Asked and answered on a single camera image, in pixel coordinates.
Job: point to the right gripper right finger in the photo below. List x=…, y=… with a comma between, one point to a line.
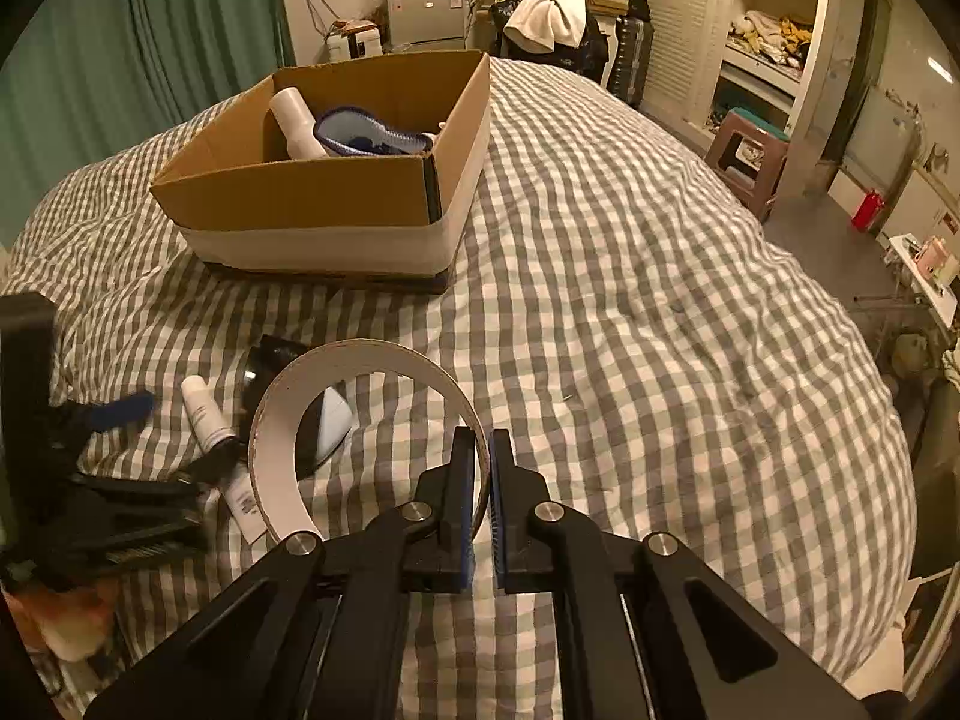
x=644, y=628

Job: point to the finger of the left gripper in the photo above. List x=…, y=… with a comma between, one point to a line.
x=129, y=410
x=161, y=483

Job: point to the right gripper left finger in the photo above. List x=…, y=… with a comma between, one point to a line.
x=315, y=629

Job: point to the white cosmetic tube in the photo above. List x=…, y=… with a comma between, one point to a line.
x=210, y=428

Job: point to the white earbuds case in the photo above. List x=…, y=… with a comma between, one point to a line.
x=322, y=429

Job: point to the white plastic bottle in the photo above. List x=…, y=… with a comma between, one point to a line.
x=296, y=122

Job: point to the grey sock purple cuff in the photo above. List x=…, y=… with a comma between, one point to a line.
x=350, y=131

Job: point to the grey checkered bed quilt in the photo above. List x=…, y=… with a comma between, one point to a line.
x=611, y=306

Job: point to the brown cardboard box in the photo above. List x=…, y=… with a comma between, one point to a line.
x=242, y=203

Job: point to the large green curtain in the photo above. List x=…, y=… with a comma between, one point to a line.
x=88, y=78

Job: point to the white suitcase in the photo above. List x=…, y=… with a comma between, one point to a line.
x=356, y=39

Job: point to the small white side table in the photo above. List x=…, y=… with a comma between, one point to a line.
x=941, y=301

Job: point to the red fire extinguisher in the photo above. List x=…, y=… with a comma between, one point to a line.
x=871, y=206

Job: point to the brown plastic stool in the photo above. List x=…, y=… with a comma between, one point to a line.
x=749, y=155

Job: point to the silver mini fridge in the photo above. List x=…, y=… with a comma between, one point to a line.
x=422, y=25

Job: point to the black suitcase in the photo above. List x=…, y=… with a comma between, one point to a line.
x=634, y=46

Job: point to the white wardrobe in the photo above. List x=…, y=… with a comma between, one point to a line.
x=709, y=56

